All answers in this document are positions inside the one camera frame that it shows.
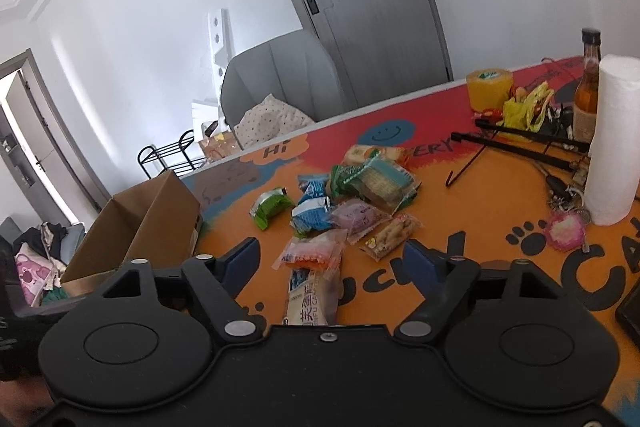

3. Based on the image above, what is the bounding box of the grey armchair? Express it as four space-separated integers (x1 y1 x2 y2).
220 29 351 136

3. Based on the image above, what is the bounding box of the yellow plastic bag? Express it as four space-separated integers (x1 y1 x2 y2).
501 84 556 132

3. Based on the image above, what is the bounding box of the white wooden shelf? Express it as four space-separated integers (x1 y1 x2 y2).
191 8 236 142

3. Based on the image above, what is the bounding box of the white paper towel roll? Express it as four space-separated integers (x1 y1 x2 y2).
584 53 640 227

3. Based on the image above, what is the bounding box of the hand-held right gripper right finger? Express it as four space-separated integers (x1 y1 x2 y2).
393 240 581 351

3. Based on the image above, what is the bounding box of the white dotted pillow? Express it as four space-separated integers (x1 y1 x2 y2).
234 93 317 150

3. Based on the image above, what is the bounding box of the yellow tape roll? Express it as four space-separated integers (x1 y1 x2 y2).
466 68 515 112

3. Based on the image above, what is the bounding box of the brown glass bottle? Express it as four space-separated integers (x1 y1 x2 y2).
571 28 603 144

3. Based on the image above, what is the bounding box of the colourful printed table mat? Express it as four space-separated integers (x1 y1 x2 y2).
180 54 640 427

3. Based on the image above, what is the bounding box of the dark blue snack packet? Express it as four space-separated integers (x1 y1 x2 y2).
291 197 334 236

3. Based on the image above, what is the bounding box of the dark green snack packet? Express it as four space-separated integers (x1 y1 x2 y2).
330 164 371 198

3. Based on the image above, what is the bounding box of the black metal rack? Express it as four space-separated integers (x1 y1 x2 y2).
137 130 207 180

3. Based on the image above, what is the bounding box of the clear pink orange snack packet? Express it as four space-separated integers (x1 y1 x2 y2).
272 229 349 273

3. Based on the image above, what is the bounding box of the orange cracker packet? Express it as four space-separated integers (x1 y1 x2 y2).
342 145 411 168

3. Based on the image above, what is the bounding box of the light blue snack packet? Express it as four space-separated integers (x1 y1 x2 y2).
298 174 332 202

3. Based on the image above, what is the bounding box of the small light green snack packet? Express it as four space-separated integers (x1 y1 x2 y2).
249 188 296 232

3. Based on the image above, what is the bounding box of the brown paper bag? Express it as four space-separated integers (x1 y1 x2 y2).
199 132 244 162

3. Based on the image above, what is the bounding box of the pink keychain charm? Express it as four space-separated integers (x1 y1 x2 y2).
547 212 587 253

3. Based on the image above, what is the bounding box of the white snack packet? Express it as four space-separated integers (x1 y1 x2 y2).
280 268 342 327

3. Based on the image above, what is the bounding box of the teal cracker packet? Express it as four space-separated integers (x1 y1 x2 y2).
345 157 419 215

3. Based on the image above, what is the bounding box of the bunch of keys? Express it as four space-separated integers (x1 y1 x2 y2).
532 159 594 221

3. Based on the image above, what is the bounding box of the black wire dish rack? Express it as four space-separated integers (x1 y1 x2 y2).
446 132 591 188

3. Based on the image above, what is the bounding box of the pile of clothes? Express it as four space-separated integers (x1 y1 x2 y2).
12 222 71 307

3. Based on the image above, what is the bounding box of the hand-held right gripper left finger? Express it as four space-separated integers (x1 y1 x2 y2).
89 237 264 351

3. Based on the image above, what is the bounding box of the clear peanut snack packet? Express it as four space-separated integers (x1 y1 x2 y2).
361 213 422 263

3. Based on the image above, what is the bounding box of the purple snack packet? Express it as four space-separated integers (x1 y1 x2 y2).
331 199 393 244

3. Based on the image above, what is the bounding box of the brown cardboard box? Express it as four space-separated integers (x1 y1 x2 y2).
60 170 203 299

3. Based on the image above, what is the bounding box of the dark grey sofa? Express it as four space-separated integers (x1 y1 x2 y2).
0 217 87 308

